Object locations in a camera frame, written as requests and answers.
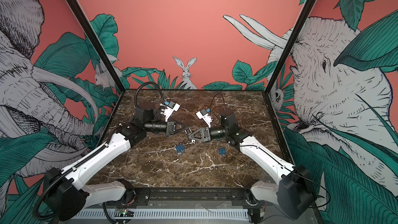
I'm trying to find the white ventilated cable duct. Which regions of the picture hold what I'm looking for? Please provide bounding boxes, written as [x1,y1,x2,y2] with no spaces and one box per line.
[67,208,250,220]

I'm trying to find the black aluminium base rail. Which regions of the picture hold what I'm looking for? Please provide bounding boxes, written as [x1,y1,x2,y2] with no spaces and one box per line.
[62,187,315,207]

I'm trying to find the right black frame post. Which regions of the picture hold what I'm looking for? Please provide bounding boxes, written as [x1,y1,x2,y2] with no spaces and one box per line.
[265,0,317,95]

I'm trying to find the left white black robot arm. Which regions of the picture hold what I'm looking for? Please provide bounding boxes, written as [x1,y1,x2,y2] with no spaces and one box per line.
[32,101,185,221]

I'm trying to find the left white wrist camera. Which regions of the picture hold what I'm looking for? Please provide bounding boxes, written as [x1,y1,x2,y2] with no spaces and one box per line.
[160,101,180,122]

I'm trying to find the small green circuit board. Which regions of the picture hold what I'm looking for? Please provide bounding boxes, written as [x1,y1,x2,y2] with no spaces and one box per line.
[114,208,134,218]

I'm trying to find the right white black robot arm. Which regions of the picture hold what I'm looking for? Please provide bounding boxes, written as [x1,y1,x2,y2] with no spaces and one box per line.
[188,108,318,220]

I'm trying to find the black frame post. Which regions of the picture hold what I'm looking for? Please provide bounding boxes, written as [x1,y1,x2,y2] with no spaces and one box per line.
[66,0,125,94]
[265,0,317,95]

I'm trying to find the blue padlock front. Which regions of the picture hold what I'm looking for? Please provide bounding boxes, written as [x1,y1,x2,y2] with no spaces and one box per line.
[218,145,227,156]

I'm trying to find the blue padlock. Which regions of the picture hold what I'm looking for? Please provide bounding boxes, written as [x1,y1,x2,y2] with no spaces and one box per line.
[175,144,185,154]
[218,145,227,156]

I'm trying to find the left black frame post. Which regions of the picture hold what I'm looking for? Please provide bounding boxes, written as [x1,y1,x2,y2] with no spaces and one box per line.
[66,0,125,94]

